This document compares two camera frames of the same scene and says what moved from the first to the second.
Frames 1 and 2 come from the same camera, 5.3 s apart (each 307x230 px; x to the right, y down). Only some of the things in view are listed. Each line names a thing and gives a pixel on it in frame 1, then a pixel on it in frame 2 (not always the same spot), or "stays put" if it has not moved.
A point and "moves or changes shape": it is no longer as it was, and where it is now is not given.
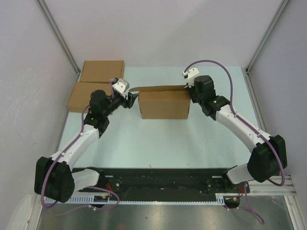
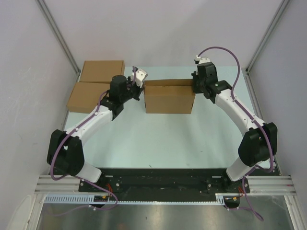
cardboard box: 164,102 moves or changes shape
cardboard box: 79,101 stays put
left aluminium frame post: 49,18 stays put
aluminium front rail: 266,188 stays put
